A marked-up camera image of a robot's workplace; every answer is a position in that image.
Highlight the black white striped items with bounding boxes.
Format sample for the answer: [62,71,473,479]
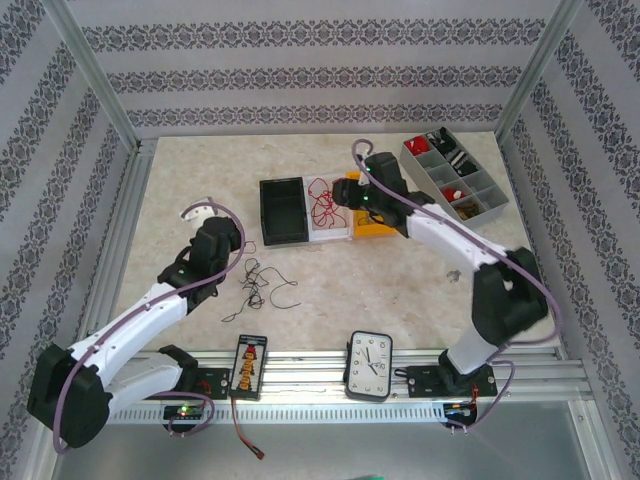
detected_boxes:
[446,149,476,175]

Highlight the yellow plastic bin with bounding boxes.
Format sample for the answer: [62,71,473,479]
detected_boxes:
[344,170,401,241]

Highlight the brown small items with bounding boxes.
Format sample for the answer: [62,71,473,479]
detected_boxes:
[452,197,484,220]

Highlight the aluminium corner post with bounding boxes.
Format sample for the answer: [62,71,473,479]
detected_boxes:
[494,0,586,146]
[42,0,144,151]

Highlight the black plastic bin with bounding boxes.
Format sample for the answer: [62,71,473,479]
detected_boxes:
[258,177,311,247]

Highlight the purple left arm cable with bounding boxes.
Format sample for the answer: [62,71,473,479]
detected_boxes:
[52,197,247,455]

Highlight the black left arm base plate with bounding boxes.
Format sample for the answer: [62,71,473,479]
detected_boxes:
[189,367,231,401]

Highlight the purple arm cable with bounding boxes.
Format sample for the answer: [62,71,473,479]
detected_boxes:
[52,197,247,455]
[351,138,562,435]

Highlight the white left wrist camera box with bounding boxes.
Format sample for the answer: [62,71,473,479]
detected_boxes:
[179,199,214,224]

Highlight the white slotted cable duct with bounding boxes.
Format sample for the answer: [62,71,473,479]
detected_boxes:
[107,405,451,424]

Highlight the thin black cable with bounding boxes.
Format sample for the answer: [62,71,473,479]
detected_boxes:
[220,241,302,324]

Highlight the aluminium rail frame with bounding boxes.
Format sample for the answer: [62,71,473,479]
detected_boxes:
[47,347,594,406]

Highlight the black white analog clock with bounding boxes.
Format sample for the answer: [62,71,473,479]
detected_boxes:
[344,329,395,403]

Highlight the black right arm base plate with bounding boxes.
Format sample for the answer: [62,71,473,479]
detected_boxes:
[407,364,497,400]

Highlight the black terminal strip board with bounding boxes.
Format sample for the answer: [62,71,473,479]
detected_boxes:
[228,333,269,401]

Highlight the white plastic bin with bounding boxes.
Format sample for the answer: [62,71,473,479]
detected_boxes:
[302,173,357,244]

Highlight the grey compartment organizer tray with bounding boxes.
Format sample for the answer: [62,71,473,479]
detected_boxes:
[399,125,510,229]

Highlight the thin red cable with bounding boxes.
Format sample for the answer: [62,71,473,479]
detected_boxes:
[307,175,351,231]

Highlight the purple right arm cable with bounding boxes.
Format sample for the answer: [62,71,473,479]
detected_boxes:
[351,138,562,435]

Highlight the red battery lead wire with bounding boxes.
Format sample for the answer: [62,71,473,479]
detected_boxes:
[232,397,266,460]

